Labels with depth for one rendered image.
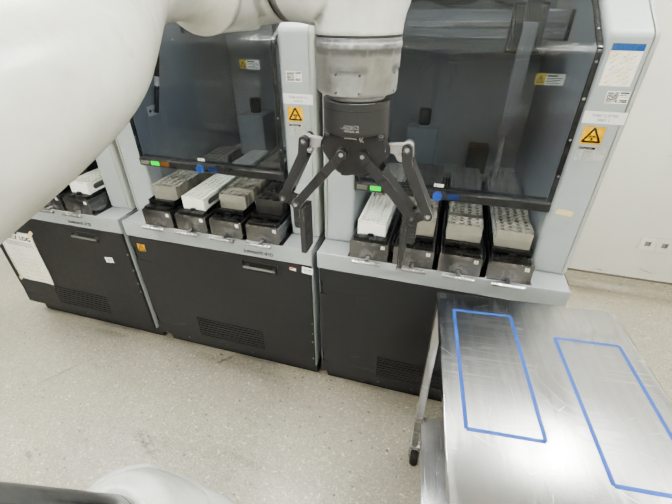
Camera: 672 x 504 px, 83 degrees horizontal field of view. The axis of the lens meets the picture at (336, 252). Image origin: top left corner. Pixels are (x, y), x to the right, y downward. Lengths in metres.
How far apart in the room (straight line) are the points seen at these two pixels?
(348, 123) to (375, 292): 1.05
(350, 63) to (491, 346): 0.74
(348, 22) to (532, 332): 0.85
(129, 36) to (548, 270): 1.37
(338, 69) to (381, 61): 0.04
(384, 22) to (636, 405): 0.86
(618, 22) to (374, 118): 0.92
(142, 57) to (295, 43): 1.10
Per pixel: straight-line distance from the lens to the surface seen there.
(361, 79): 0.41
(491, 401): 0.88
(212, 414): 1.87
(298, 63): 1.29
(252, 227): 1.45
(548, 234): 1.38
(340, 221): 1.40
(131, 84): 0.18
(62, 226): 2.12
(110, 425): 2.01
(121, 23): 0.20
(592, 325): 1.16
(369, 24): 0.41
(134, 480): 0.60
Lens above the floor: 1.49
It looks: 33 degrees down
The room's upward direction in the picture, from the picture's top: straight up
